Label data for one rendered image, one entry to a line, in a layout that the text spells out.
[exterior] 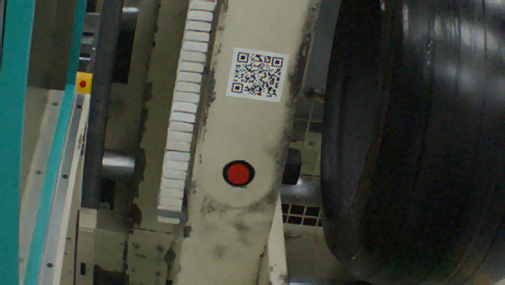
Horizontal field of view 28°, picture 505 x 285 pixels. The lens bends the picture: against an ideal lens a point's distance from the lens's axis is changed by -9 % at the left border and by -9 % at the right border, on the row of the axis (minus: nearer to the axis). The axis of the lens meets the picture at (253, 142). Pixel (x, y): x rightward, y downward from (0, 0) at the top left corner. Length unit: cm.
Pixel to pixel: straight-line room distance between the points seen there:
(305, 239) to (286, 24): 56
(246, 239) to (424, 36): 47
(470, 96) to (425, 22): 11
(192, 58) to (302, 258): 51
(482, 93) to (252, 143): 38
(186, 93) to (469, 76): 42
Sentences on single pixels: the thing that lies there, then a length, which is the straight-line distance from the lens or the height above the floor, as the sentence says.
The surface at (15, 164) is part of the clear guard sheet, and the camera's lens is 71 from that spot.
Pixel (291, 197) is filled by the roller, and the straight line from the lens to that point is 186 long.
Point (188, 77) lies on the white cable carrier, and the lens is 152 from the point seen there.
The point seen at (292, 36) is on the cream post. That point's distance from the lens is 149.
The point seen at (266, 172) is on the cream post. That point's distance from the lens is 159.
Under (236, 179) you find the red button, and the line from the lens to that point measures 159.
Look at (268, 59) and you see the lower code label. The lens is 150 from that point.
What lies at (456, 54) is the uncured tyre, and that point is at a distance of 137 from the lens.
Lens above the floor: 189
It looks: 30 degrees down
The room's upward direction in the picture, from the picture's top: 11 degrees clockwise
